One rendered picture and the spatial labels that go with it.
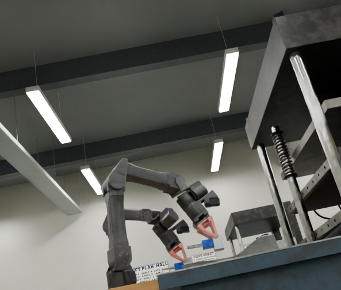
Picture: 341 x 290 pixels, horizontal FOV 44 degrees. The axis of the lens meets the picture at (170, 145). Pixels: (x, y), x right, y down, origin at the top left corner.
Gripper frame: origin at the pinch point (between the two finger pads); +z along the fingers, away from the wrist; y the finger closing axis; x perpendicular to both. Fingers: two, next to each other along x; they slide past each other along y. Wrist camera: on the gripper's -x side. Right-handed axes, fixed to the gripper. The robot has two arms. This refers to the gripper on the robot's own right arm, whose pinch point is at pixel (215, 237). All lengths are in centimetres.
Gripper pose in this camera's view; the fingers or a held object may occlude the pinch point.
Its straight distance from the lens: 159.6
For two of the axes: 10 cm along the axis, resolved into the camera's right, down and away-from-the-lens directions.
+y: 0.4, 4.1, 9.1
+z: 6.1, 7.1, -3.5
